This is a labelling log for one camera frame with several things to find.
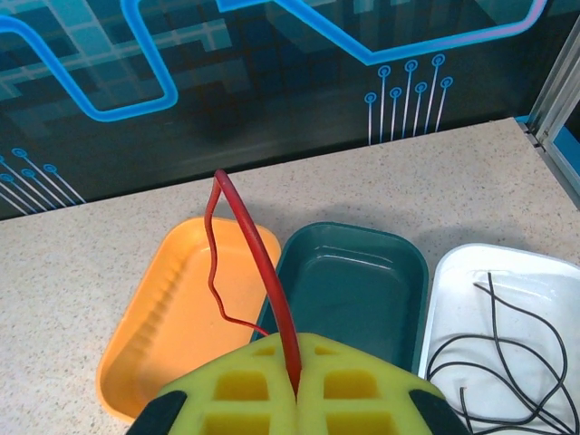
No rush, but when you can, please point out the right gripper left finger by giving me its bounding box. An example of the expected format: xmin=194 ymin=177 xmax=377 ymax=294
xmin=126 ymin=334 xmax=300 ymax=435

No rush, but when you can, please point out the aluminium frame post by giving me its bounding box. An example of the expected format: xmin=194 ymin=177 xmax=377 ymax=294
xmin=527 ymin=26 xmax=580 ymax=205

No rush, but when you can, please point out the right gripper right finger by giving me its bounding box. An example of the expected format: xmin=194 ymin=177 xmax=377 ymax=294
xmin=296 ymin=333 xmax=472 ymax=435

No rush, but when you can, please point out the dark teal plastic tray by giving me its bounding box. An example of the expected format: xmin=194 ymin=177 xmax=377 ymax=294
xmin=251 ymin=220 xmax=430 ymax=377

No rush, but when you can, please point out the thin black cable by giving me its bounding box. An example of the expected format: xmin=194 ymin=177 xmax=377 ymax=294
xmin=425 ymin=270 xmax=576 ymax=435

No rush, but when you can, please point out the white plastic tray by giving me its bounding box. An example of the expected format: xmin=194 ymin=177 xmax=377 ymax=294
xmin=416 ymin=243 xmax=580 ymax=435

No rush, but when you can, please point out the orange plastic tray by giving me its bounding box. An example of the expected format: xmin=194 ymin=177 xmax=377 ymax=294
xmin=95 ymin=216 xmax=283 ymax=425

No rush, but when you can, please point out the thin red cable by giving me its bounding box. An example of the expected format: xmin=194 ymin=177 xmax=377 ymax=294
xmin=203 ymin=169 xmax=303 ymax=395

